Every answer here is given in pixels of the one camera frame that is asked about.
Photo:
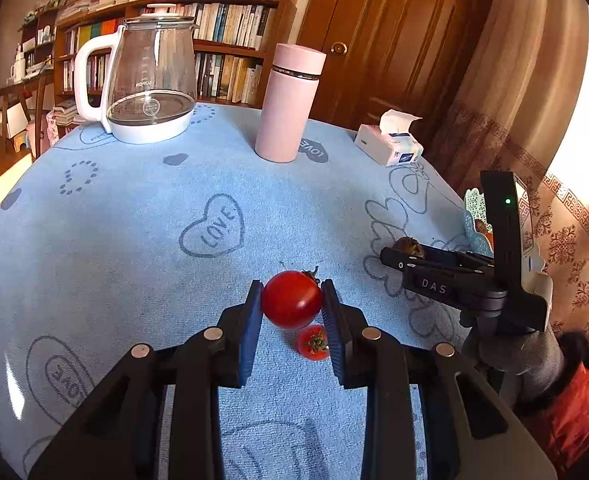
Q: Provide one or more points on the light blue lattice basket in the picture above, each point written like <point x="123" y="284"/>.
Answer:
<point x="474" y="210"/>

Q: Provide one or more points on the white tissue pack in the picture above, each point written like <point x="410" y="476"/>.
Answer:
<point x="389" y="145"/>

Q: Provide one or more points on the small orange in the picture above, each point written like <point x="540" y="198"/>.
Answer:
<point x="489" y="242"/>

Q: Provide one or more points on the row of mixed-spined books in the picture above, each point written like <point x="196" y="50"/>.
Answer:
<point x="229" y="77"/>

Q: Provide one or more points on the brass door knob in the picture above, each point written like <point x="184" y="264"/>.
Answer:
<point x="339" y="48"/>

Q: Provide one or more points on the red cherry tomato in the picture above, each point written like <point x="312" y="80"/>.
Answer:
<point x="292" y="299"/>
<point x="313" y="342"/>

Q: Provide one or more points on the row of colourful books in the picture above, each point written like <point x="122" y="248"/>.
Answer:
<point x="94" y="30"/>

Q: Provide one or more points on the brown wooden door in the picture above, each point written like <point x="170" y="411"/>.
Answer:
<point x="399" y="35"/>

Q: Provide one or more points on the dark brown water chestnut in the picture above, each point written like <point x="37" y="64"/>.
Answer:
<point x="408" y="247"/>
<point x="483" y="227"/>

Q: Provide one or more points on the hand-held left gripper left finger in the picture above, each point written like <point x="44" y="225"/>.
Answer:
<point x="252" y="330"/>

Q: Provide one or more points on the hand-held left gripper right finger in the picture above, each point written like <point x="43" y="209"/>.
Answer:
<point x="335" y="330"/>

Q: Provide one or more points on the stack of magazines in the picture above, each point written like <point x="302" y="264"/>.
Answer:
<point x="67" y="110"/>

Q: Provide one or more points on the blue printed tablecloth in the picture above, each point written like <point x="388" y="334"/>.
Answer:
<point x="124" y="240"/>

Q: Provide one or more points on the pink plastic stool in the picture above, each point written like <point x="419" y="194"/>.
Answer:
<point x="42" y="132"/>

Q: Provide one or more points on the row of pale-spined books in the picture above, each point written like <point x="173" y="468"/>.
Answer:
<point x="229" y="22"/>

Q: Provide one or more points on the brown patterned curtain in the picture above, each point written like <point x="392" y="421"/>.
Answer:
<point x="524" y="85"/>

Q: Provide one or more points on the pink insulated bottle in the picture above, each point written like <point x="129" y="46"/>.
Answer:
<point x="287" y="110"/>

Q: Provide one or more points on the wooden bookshelf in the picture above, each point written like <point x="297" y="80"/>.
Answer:
<point x="229" y="50"/>

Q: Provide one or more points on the wooden side table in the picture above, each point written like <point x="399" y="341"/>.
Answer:
<point x="19" y="86"/>

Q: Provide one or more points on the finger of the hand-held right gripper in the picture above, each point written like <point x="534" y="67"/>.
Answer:
<point x="459" y="257"/>
<point x="394" y="259"/>

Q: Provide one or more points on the white jug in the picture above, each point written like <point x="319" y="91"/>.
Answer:
<point x="18" y="67"/>

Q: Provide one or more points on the person's right hand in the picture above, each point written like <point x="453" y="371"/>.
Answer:
<point x="524" y="360"/>

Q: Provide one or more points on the dark wooden shelf unit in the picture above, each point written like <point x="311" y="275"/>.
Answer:
<point x="39" y="20"/>

